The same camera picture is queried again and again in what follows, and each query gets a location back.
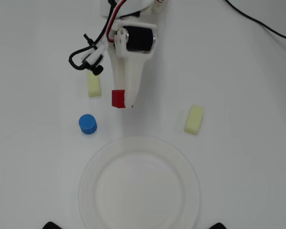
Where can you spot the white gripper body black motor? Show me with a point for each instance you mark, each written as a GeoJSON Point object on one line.
{"type": "Point", "coordinates": [137, 39]}

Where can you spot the blue ridged cylinder block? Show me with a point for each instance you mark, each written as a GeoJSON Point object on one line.
{"type": "Point", "coordinates": [87, 124]}

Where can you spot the black rounded stand foot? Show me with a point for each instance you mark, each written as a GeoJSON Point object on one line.
{"type": "Point", "coordinates": [217, 225]}
{"type": "Point", "coordinates": [52, 225]}

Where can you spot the small white wrist camera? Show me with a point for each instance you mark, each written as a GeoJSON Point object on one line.
{"type": "Point", "coordinates": [94, 58]}

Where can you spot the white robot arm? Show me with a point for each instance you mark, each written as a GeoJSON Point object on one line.
{"type": "Point", "coordinates": [133, 7]}

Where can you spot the red cube block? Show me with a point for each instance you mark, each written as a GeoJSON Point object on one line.
{"type": "Point", "coordinates": [118, 99]}

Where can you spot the white paper plate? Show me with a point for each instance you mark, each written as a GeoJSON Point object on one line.
{"type": "Point", "coordinates": [139, 183]}

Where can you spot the pale yellow sponge block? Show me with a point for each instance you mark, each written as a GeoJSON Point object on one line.
{"type": "Point", "coordinates": [94, 84]}
{"type": "Point", "coordinates": [193, 120]}

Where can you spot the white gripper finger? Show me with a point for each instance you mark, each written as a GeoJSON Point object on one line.
{"type": "Point", "coordinates": [133, 78]}
{"type": "Point", "coordinates": [118, 71]}

